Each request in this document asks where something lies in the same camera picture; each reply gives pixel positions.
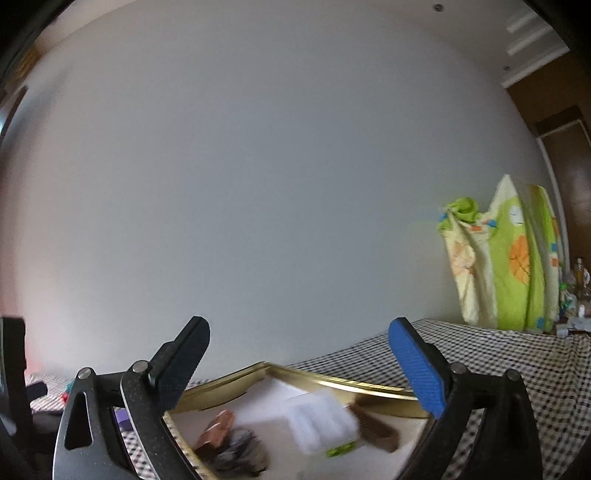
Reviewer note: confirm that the green soccer ball block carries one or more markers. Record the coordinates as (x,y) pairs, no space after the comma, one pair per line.
(341,448)

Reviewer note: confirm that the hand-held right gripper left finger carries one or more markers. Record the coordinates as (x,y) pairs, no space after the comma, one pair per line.
(182,364)

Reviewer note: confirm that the white paper liner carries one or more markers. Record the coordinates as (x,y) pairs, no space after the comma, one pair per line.
(272,397)

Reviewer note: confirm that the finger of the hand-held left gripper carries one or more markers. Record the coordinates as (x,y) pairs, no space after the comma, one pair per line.
(37,391)

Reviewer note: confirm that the brown wooden wardrobe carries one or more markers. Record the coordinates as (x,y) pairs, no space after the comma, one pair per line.
(572,184)

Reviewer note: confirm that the copper brown box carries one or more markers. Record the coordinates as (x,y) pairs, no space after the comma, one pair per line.
(217,429)

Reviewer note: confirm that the gold tin box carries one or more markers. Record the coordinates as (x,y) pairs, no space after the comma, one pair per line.
(323,378)

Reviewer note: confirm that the checkered tablecloth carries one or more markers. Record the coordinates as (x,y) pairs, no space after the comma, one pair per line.
(508,360)

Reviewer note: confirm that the clear plastic box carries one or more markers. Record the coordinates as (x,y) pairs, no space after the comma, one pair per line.
(323,424)

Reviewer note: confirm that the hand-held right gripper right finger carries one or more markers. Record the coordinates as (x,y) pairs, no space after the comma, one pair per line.
(418,369)

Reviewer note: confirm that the green printed blanket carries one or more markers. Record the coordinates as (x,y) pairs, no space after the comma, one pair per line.
(503,258)

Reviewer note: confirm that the purple square box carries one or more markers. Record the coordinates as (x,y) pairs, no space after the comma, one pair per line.
(122,420)

